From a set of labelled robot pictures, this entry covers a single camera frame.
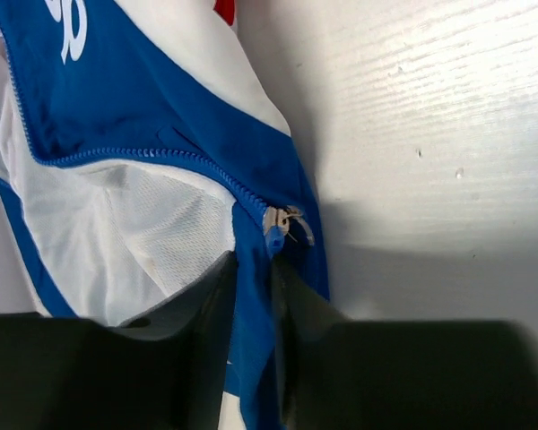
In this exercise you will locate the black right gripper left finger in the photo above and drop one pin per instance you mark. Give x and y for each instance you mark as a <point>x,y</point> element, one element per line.
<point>163,370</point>

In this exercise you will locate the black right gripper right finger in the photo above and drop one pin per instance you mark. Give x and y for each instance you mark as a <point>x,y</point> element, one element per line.
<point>334,372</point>

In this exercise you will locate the blue white red hooded jacket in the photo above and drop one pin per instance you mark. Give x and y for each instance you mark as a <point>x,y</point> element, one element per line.
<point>137,146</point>

